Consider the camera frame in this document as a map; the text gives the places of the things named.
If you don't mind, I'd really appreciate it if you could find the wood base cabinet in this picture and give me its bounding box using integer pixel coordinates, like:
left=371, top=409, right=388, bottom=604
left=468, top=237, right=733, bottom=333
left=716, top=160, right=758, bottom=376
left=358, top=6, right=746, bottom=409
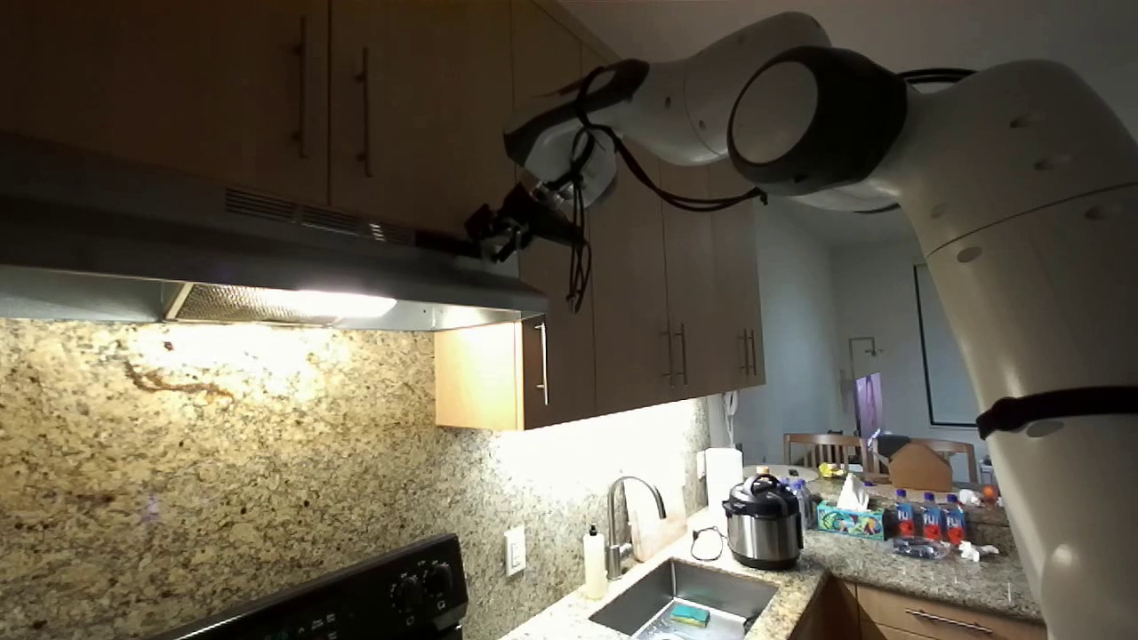
left=788, top=569, right=1050, bottom=640

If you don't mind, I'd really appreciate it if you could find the steel black pressure cooker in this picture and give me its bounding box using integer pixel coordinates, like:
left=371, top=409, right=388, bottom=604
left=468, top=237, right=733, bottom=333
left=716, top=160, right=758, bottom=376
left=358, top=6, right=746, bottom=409
left=718, top=471, right=808, bottom=574

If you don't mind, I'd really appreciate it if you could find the stainless steel range hood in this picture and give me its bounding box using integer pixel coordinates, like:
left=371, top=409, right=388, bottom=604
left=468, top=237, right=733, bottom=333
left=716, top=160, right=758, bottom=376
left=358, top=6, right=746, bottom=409
left=0, top=126, right=552, bottom=333

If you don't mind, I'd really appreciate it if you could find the white wall outlet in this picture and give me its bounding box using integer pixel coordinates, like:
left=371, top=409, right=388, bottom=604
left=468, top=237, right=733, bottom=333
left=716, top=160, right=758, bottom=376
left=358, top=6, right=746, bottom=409
left=500, top=523, right=531, bottom=582

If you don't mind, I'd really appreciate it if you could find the slatted wood chair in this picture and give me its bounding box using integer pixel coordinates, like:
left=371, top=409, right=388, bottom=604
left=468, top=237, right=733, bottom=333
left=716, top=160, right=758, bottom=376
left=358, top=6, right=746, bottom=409
left=777, top=431, right=871, bottom=472

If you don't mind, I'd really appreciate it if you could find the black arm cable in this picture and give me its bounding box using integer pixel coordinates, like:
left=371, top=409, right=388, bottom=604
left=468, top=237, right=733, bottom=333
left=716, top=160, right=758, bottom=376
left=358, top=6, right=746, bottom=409
left=507, top=57, right=987, bottom=314

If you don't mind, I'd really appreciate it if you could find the stainless steel sink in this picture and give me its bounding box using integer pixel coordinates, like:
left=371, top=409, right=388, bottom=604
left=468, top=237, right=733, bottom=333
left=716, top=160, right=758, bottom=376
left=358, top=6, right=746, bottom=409
left=588, top=556, right=783, bottom=640

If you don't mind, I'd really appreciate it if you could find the white soap bottle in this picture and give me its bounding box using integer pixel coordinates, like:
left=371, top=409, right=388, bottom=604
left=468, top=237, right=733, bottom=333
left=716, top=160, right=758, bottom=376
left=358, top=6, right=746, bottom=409
left=580, top=523, right=612, bottom=604

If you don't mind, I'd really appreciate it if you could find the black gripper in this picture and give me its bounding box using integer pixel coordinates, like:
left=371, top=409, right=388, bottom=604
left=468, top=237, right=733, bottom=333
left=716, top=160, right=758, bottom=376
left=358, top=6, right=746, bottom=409
left=463, top=177, right=588, bottom=263

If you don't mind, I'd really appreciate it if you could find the black velcro arm strap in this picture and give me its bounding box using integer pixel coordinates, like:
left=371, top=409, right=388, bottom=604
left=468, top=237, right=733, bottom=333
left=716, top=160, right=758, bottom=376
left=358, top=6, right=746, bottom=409
left=973, top=386, right=1138, bottom=442

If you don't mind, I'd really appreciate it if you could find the round backed wood chair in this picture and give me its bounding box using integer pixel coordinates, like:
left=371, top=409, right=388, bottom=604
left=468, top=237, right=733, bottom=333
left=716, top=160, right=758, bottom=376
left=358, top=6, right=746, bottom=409
left=886, top=439, right=982, bottom=499

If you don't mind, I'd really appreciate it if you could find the tall wood wall cabinet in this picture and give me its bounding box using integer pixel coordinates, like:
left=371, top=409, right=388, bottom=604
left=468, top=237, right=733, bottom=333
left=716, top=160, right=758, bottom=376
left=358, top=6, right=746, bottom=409
left=430, top=0, right=767, bottom=433

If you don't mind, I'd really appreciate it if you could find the green tissue box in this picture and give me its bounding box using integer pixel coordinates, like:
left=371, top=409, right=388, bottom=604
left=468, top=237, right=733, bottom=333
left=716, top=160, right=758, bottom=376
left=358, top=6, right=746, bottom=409
left=814, top=465, right=887, bottom=541

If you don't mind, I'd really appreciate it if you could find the range hood light panel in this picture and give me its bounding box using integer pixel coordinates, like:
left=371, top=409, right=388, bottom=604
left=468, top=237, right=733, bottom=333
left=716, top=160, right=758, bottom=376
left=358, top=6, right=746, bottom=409
left=235, top=284, right=401, bottom=326

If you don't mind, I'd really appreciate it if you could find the black electric stove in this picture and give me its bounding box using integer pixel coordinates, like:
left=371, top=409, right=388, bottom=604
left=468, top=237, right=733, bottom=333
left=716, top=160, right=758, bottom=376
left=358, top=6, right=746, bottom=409
left=173, top=535, right=474, bottom=640

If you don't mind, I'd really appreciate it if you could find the wood cabinet door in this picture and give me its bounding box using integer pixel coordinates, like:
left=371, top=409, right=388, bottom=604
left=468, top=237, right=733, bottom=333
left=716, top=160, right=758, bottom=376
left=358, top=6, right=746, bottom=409
left=326, top=0, right=524, bottom=249
left=0, top=0, right=333, bottom=214

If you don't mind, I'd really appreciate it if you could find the white projector screen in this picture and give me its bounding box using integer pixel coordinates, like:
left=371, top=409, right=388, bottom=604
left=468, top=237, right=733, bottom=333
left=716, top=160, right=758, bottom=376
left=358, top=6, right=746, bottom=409
left=909, top=260, right=985, bottom=431

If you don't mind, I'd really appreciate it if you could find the chrome kitchen faucet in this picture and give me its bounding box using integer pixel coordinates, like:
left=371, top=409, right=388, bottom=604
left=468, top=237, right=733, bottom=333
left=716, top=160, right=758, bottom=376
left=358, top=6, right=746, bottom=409
left=603, top=472, right=672, bottom=582

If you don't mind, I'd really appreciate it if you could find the white paper towel roll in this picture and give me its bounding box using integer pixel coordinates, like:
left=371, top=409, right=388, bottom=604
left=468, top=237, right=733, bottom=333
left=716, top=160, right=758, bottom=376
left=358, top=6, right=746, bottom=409
left=703, top=444, right=749, bottom=515

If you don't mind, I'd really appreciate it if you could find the small blue package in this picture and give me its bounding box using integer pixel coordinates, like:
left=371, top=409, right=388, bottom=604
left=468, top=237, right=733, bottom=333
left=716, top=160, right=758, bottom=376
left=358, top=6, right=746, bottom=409
left=978, top=455, right=1008, bottom=514

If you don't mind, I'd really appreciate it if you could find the purple wall hanging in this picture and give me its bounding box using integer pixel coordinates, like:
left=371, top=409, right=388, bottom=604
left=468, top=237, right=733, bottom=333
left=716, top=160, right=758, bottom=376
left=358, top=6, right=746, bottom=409
left=853, top=369, right=887, bottom=444

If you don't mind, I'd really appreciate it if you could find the green blue sponge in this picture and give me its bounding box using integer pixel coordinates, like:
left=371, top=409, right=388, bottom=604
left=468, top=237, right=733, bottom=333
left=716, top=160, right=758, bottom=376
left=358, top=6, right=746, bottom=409
left=663, top=599, right=716, bottom=634

